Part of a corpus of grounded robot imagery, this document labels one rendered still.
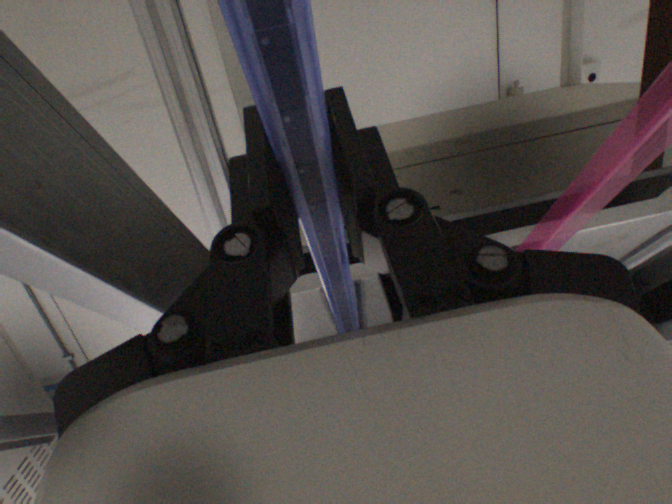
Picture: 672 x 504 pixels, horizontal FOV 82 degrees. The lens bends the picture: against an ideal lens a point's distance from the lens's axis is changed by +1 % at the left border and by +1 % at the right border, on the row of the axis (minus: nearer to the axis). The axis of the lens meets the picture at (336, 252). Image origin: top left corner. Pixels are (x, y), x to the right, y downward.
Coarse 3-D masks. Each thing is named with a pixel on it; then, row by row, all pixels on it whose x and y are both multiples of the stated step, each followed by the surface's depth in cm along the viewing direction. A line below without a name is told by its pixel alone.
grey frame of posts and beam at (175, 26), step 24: (144, 0) 37; (168, 0) 37; (144, 24) 38; (168, 24) 38; (192, 48) 41; (168, 72) 39; (192, 72) 39; (168, 96) 40; (192, 96) 40; (216, 120) 45; (192, 144) 42; (216, 144) 43; (192, 168) 43; (216, 168) 43; (216, 216) 45
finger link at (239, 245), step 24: (216, 240) 8; (240, 240) 8; (264, 240) 8; (216, 264) 8; (240, 264) 8; (264, 264) 8; (216, 288) 8; (240, 288) 8; (264, 288) 8; (216, 312) 7; (240, 312) 7; (264, 312) 7; (288, 312) 10; (216, 336) 7; (240, 336) 7; (264, 336) 7; (288, 336) 9; (216, 360) 7
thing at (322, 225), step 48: (240, 0) 6; (288, 0) 6; (240, 48) 7; (288, 48) 7; (288, 96) 8; (288, 144) 9; (288, 192) 11; (336, 192) 11; (336, 240) 14; (336, 288) 19
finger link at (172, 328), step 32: (256, 128) 10; (256, 160) 9; (256, 192) 9; (256, 224) 9; (288, 224) 9; (288, 256) 9; (192, 288) 9; (288, 288) 10; (160, 320) 8; (192, 320) 8; (160, 352) 8; (192, 352) 8
